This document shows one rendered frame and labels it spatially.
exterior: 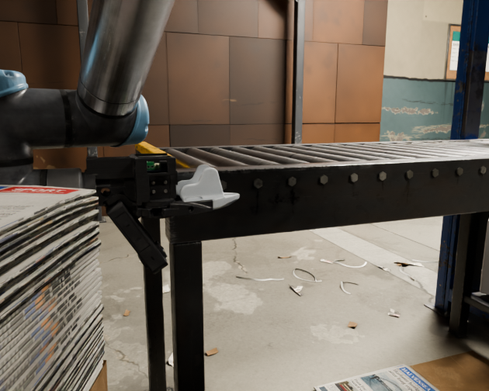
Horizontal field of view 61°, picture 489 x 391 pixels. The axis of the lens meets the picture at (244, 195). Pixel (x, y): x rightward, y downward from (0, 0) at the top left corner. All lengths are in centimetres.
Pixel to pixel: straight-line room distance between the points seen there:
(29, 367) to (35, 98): 33
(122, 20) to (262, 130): 371
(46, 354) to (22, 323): 4
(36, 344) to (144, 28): 30
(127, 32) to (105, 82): 8
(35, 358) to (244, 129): 380
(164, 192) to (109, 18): 23
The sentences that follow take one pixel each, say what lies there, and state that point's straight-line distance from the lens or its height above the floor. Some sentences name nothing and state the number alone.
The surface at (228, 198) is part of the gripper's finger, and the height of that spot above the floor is 77.
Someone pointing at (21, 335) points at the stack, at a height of 75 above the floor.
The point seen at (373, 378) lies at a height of 1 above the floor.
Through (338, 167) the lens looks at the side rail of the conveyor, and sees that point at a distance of 79.
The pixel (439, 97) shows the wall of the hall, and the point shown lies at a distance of 547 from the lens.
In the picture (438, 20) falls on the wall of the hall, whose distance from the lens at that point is 550.
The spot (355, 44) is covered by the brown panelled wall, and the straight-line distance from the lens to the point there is 468.
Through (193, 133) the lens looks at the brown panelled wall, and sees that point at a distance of 391.
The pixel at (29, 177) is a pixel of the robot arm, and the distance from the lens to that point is 57.
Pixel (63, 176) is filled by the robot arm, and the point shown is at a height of 82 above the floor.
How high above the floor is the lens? 89
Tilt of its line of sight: 11 degrees down
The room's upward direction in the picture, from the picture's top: straight up
